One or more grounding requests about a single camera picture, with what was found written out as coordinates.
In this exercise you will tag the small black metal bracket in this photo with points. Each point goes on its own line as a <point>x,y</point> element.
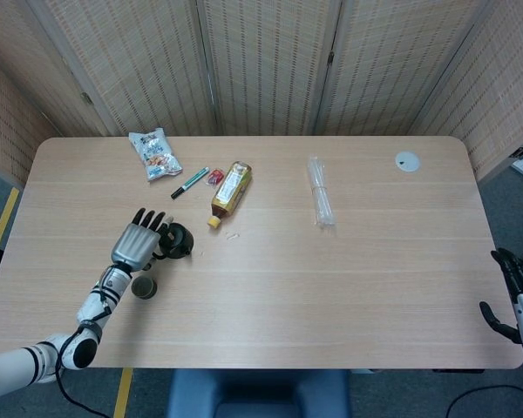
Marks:
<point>518,152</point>

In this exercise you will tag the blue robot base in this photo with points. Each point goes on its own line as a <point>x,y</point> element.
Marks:
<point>257,396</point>

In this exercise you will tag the green marker pen black cap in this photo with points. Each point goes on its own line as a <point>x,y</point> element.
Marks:
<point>192,181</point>

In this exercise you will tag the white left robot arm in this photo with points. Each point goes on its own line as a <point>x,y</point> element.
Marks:
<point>100,300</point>

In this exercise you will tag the white blue snack bag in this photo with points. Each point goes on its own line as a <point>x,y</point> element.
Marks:
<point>157,157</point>

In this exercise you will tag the black cast iron teapot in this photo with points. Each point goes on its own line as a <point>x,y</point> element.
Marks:
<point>181,241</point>

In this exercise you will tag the dark screen hinge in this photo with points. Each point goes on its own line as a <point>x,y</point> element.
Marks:
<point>330,57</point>

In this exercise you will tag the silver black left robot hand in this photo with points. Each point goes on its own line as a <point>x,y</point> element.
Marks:
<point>135,246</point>

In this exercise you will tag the yellow floor tape strip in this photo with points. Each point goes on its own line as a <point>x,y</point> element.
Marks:
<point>123,394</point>
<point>5,217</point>

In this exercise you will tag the tea bottle yellow label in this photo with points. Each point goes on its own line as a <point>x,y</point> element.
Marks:
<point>231,189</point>

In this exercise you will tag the clear plastic straw bundle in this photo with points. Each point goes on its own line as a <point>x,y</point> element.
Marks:
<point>320,196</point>

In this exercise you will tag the small white paper scrap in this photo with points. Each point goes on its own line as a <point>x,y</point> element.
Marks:
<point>232,235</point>

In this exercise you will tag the dark green ceramic cup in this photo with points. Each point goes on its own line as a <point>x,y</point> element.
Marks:
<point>144,289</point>

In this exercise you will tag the woven folding screen panel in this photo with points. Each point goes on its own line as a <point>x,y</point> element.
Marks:
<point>35,65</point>
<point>505,109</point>
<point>8,130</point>
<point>388,65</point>
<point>270,65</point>
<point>148,65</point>

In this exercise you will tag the small red candy packet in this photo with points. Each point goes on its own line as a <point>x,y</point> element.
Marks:
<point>215,176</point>

